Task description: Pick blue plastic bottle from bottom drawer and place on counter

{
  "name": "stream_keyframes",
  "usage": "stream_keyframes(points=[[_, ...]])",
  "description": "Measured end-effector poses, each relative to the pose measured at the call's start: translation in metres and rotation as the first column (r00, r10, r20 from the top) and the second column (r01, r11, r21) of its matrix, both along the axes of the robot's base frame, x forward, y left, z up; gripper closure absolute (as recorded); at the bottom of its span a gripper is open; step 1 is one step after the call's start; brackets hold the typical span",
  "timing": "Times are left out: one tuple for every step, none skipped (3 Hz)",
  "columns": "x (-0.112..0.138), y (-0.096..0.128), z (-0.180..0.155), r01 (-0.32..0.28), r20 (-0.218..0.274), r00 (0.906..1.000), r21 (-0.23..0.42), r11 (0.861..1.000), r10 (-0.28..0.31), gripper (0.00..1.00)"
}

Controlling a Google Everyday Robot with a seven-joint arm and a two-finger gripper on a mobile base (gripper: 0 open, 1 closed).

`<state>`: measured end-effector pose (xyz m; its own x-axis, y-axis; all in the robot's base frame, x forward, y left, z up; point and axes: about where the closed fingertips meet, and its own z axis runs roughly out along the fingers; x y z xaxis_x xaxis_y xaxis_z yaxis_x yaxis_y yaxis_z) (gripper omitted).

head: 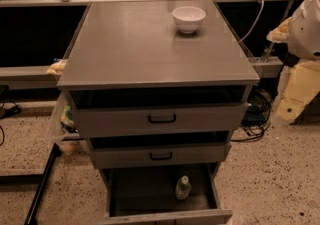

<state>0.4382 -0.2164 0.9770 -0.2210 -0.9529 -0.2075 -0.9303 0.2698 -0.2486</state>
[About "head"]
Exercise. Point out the clear plastic bottle white cap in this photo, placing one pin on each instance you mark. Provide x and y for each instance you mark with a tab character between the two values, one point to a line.
183	188

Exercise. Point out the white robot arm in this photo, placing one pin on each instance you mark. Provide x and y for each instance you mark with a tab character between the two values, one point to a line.
298	85

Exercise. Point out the grey drawer cabinet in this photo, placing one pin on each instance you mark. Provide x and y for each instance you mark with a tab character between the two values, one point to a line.
157	109

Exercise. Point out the top grey drawer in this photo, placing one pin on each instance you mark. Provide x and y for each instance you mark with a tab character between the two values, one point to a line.
147	111

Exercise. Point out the middle grey drawer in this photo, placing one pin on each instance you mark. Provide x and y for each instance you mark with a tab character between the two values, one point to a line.
159	150

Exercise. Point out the bottom grey open drawer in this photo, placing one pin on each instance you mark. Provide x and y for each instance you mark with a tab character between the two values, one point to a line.
146	196

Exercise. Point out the white ceramic bowl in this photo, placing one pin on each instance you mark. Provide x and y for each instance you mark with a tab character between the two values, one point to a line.
188	19

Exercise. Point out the clear plastic bag with items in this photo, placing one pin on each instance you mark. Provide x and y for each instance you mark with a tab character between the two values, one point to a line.
59	131

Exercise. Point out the thin metal diagonal rod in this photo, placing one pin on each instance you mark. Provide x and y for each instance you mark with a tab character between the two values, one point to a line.
268	51

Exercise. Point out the yellow crumpled item on rail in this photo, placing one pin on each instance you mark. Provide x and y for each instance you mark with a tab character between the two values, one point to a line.
57	68

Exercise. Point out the grey metal rail frame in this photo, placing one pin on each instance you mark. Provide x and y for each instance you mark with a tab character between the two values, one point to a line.
26	75

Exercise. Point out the black floor frame bar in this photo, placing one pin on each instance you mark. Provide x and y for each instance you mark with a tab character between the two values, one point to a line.
40	180

